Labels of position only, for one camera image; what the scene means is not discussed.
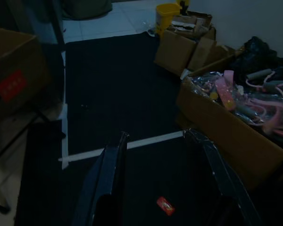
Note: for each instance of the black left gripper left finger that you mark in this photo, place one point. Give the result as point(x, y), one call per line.
point(106, 176)

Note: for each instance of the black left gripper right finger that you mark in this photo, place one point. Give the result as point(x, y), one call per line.
point(217, 174)

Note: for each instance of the cardboard box of toys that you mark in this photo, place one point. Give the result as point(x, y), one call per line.
point(217, 127)

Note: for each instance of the black floor mat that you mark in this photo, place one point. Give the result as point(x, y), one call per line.
point(118, 89)
point(155, 174)

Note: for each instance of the long white tape strip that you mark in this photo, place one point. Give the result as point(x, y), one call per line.
point(153, 140)

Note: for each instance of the red snack wrapper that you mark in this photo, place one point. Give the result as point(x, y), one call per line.
point(165, 205)

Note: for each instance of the short white tape strip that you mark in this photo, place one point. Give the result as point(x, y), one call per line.
point(64, 131)

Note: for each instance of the black plastic bag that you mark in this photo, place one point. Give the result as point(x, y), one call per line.
point(257, 56)

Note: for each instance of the small cluttered cardboard box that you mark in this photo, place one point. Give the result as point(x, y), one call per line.
point(177, 49)

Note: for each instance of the cardboard box with red label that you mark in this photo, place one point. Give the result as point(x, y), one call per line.
point(16, 70)

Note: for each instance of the clear plastic scrap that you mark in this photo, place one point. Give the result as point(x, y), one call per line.
point(149, 29)

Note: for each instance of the yellow plastic bucket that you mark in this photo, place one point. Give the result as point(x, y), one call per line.
point(165, 16)

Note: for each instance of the dark green bag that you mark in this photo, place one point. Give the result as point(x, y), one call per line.
point(87, 9)

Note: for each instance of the yellow and black object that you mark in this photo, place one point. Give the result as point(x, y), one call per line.
point(183, 5)

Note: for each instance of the black metal frame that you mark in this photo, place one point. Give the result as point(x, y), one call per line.
point(11, 143)

